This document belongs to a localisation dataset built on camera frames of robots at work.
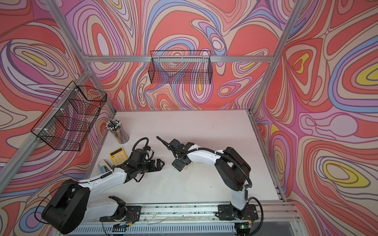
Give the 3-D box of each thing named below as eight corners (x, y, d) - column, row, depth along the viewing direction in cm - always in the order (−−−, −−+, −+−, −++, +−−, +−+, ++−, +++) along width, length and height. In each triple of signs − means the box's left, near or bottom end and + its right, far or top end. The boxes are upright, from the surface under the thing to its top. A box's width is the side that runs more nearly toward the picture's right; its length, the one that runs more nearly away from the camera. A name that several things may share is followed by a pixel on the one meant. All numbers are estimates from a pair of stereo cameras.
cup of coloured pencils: (116, 144, 103) (104, 128, 88) (119, 135, 108) (109, 118, 93) (127, 144, 103) (117, 128, 88) (130, 135, 108) (121, 118, 93)
